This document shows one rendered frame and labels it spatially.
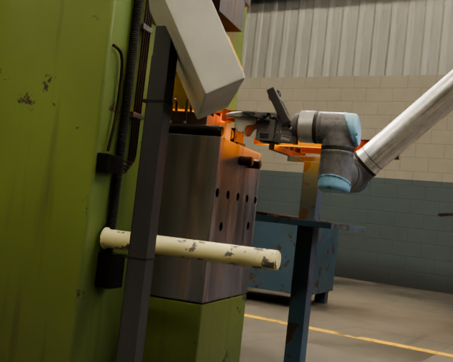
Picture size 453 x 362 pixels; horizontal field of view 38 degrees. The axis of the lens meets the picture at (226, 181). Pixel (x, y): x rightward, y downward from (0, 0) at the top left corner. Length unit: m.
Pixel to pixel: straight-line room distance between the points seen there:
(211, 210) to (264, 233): 3.96
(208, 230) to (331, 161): 0.38
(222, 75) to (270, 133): 0.66
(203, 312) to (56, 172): 0.54
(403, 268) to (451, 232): 0.82
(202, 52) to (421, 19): 8.97
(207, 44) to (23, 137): 0.65
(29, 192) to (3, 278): 0.22
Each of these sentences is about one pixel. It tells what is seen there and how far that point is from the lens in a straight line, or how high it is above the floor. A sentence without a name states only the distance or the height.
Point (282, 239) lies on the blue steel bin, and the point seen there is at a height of 0.56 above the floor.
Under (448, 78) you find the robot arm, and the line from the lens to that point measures 1.91.
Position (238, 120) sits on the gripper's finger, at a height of 0.98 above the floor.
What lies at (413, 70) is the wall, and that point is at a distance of 9.91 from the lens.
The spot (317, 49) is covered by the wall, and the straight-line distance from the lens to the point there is 10.51.
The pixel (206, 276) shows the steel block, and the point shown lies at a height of 0.54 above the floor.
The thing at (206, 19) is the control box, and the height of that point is 1.06.
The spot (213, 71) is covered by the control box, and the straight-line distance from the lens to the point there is 1.21.
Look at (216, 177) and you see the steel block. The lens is 1.75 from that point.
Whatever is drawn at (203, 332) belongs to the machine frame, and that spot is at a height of 0.39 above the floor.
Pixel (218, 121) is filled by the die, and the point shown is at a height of 0.97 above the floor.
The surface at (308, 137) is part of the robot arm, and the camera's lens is 1.83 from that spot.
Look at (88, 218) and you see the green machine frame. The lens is 1.59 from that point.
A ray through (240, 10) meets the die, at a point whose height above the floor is 1.33.
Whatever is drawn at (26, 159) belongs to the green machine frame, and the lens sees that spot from 1.69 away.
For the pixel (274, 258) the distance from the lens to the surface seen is 1.45.
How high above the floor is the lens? 0.71
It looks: 3 degrees up
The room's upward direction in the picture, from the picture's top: 6 degrees clockwise
